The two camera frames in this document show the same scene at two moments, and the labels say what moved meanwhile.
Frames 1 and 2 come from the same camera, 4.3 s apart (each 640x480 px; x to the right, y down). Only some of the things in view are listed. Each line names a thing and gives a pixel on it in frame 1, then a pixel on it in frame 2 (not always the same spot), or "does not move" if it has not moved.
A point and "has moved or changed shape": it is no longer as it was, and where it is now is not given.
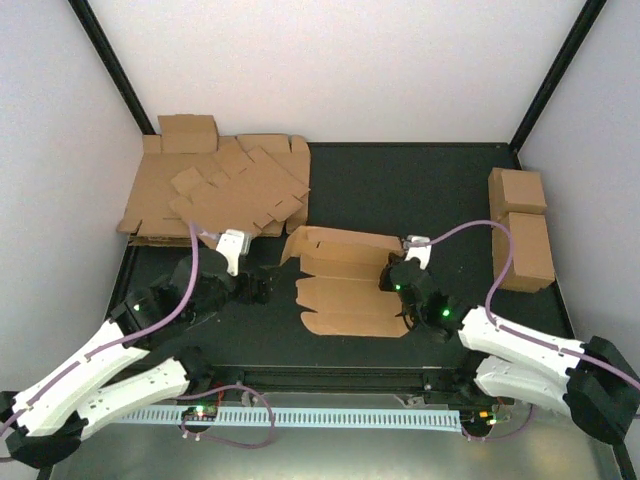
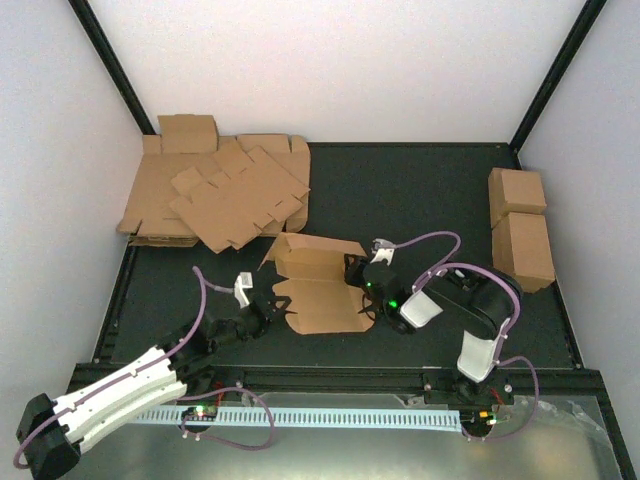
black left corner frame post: (97, 36) does not move
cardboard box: (342, 287) has moved or changed shape
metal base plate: (498, 441) does not move
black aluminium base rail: (336, 379) does not move
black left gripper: (249, 295) -> (263, 302)
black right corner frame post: (570, 46) does not move
